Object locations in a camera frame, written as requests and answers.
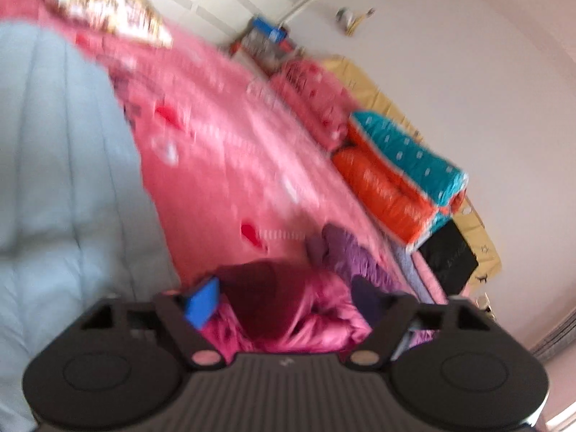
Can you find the grey plaid curtain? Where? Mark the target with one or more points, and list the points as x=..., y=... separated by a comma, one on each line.
x=557, y=340

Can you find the pink bed blanket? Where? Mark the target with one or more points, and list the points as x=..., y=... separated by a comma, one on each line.
x=233, y=174

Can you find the pink heart folded blanket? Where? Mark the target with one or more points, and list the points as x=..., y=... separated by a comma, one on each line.
x=319, y=100

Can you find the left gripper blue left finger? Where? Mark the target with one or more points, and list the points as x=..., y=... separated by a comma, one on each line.
x=184, y=315

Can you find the purple down jacket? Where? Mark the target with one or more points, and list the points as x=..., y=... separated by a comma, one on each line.
x=338, y=251

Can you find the clear plastic storage box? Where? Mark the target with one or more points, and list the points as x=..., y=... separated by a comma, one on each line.
x=265, y=51

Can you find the magenta down jacket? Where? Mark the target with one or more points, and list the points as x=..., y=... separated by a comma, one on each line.
x=274, y=306

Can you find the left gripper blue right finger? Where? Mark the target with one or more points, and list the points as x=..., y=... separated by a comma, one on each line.
x=390, y=317

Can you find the light blue down jacket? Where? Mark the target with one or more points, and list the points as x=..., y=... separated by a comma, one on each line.
x=76, y=222

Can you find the black folded garment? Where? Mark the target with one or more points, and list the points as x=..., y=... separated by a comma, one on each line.
x=450, y=258

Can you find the yellow covered headboard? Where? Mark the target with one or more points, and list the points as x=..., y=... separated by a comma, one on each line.
x=439, y=180

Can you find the floral gold pillow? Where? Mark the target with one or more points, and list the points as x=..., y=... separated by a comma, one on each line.
x=134, y=19

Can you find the blue storage box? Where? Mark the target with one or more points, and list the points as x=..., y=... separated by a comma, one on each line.
x=275, y=34

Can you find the teal orange folded quilt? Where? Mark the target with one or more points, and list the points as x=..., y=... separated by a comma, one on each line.
x=397, y=207

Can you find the pink lavender folded blankets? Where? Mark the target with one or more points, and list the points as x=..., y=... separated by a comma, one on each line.
x=418, y=275

